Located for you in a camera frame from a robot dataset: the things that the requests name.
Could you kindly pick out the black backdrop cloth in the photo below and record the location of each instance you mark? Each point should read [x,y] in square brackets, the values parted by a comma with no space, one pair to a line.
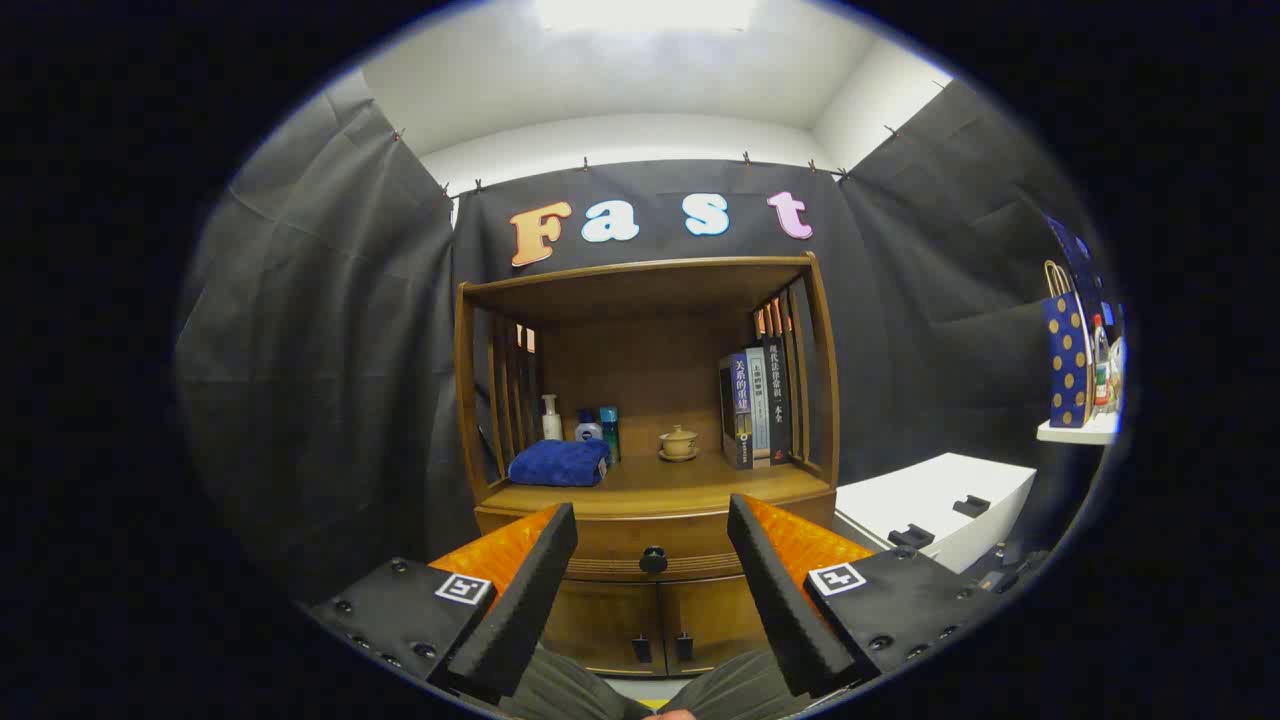
[320,350]

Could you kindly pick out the wooden cabinet door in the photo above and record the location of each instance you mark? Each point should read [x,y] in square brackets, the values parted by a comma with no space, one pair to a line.
[600,625]
[715,620]

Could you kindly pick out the clear bottle with red cap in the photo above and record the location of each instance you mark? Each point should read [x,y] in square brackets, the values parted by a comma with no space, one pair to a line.
[1100,370]

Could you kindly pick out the ceiling light panel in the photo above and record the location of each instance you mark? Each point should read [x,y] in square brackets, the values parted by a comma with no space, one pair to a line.
[645,12]

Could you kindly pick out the blue gift bag gold dots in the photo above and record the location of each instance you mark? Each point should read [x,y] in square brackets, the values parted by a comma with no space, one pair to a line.
[1068,360]

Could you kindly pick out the wooden drawer with black knob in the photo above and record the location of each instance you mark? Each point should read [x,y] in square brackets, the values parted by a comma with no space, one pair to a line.
[640,535]

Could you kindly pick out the light grey spine book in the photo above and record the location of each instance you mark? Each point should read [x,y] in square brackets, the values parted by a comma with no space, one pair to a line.
[758,400]

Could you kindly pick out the black spine book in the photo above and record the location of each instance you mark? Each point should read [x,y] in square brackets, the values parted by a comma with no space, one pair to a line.
[777,400]

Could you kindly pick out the white wall shelf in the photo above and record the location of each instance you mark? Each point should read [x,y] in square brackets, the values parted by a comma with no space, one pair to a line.
[1080,434]

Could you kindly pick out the beige lidded teacup with saucer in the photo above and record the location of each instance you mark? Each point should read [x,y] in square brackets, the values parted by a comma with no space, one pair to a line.
[678,443]

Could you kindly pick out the dark blue dotted gift bag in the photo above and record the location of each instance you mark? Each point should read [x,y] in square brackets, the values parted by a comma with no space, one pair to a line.
[1085,270]

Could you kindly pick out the white pump bottle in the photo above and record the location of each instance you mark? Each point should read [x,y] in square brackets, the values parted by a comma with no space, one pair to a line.
[551,425]

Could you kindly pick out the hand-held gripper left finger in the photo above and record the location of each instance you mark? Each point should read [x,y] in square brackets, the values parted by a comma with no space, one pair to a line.
[520,610]

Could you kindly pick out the blue spine book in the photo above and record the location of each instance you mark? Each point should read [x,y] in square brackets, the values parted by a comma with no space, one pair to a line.
[740,410]

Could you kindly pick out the wooden countertop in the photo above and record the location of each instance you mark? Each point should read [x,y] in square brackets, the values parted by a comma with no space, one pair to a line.
[680,485]

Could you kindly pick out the wooden cabinet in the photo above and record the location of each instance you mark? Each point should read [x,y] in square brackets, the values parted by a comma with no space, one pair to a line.
[640,370]

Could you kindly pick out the white bottle with blue cap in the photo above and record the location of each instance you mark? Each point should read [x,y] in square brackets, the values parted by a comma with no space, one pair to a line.
[588,432]

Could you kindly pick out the person's leg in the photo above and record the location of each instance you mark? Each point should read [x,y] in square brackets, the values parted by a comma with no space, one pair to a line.
[570,690]
[735,690]

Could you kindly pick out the black electronic device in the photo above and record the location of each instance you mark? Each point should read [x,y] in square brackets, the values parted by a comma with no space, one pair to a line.
[1005,570]

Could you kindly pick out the person's right leg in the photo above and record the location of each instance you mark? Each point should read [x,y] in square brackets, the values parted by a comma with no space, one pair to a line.
[735,690]

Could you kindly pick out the blue folded towel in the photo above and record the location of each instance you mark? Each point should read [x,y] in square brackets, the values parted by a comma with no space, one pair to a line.
[555,463]

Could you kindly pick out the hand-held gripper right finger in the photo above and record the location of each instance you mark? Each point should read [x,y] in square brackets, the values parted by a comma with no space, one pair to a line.
[785,610]

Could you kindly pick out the person's left leg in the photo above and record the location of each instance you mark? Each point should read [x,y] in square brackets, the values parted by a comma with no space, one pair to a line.
[570,690]

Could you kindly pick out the teal bottle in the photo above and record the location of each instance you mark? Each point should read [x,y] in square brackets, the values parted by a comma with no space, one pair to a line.
[609,430]

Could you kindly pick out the white box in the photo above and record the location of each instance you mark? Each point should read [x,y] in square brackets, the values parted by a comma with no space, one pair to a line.
[930,490]

